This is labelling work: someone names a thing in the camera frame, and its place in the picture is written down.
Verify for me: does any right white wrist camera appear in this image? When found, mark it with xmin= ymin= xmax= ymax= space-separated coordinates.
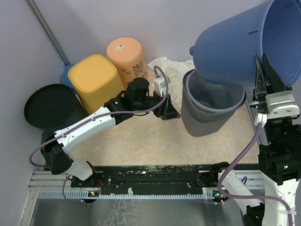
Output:
xmin=255 ymin=90 xmax=297 ymax=127

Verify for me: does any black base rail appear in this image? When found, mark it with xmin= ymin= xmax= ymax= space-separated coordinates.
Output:
xmin=30 ymin=162 xmax=266 ymax=204

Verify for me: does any blue folded towel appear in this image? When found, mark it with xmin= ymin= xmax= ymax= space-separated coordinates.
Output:
xmin=61 ymin=64 xmax=74 ymax=88

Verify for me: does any orange cartoon plastic bucket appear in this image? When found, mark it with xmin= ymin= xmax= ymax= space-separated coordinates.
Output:
xmin=106 ymin=37 xmax=148 ymax=88

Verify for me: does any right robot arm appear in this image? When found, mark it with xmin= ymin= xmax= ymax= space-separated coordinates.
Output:
xmin=210 ymin=54 xmax=301 ymax=226

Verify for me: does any white crumpled cloth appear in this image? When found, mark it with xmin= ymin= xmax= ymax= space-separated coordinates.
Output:
xmin=148 ymin=57 xmax=195 ymax=112

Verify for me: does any grey slotted plastic bin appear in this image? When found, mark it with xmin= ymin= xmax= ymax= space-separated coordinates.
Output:
xmin=181 ymin=69 xmax=246 ymax=137

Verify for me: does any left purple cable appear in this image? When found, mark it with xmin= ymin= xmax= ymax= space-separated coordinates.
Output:
xmin=29 ymin=65 xmax=171 ymax=205

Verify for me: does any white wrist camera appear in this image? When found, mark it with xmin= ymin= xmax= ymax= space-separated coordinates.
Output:
xmin=255 ymin=90 xmax=297 ymax=127
xmin=153 ymin=76 xmax=171 ymax=97

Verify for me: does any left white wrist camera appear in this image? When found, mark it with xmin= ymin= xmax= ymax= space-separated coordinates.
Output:
xmin=153 ymin=76 xmax=171 ymax=97

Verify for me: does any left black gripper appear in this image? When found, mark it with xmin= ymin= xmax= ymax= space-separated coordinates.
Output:
xmin=134 ymin=89 xmax=181 ymax=121

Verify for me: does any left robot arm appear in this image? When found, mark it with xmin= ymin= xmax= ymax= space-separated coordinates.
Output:
xmin=40 ymin=78 xmax=180 ymax=187

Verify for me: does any yellow slotted plastic basket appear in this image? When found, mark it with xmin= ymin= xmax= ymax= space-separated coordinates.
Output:
xmin=68 ymin=54 xmax=124 ymax=114

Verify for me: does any blue plastic bucket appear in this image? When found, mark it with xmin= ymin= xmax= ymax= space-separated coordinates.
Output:
xmin=190 ymin=0 xmax=301 ymax=86

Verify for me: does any dark blue cylindrical bin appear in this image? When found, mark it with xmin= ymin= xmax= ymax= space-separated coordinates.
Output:
xmin=24 ymin=84 xmax=88 ymax=131

